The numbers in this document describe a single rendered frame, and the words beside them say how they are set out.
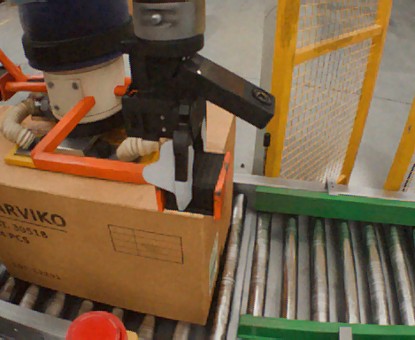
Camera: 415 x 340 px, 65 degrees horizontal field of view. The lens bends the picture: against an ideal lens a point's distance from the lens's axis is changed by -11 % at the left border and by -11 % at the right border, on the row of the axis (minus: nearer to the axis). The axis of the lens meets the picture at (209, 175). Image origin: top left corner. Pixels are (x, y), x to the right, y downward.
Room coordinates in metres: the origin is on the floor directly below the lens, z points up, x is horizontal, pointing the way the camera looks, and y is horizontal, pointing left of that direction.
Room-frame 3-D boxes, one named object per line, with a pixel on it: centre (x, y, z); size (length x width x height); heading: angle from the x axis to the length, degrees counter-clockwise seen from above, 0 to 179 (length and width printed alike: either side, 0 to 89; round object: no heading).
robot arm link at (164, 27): (0.38, 0.04, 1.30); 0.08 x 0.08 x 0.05
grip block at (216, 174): (0.37, 0.02, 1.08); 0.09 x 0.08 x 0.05; 168
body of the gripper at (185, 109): (0.38, 0.05, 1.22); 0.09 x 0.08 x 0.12; 78
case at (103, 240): (0.69, 0.26, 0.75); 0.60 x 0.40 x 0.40; 78
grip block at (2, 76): (0.74, 0.50, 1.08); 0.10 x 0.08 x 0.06; 168
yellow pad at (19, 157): (0.60, 0.28, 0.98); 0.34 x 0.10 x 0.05; 78
